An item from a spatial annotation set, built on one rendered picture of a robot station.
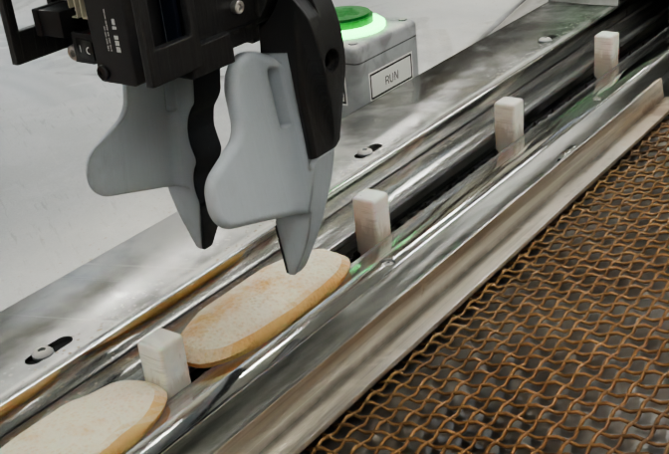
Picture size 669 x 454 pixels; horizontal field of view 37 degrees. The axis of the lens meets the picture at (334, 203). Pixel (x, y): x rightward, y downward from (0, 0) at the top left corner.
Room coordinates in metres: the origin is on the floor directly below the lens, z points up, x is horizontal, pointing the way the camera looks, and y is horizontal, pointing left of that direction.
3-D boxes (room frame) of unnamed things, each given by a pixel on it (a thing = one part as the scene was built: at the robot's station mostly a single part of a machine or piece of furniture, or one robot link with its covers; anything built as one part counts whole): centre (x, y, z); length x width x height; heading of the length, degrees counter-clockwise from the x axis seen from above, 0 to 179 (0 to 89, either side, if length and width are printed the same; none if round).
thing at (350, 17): (0.64, -0.02, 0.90); 0.04 x 0.04 x 0.02
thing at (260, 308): (0.37, 0.03, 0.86); 0.10 x 0.04 x 0.01; 140
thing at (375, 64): (0.64, -0.02, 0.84); 0.08 x 0.08 x 0.11; 51
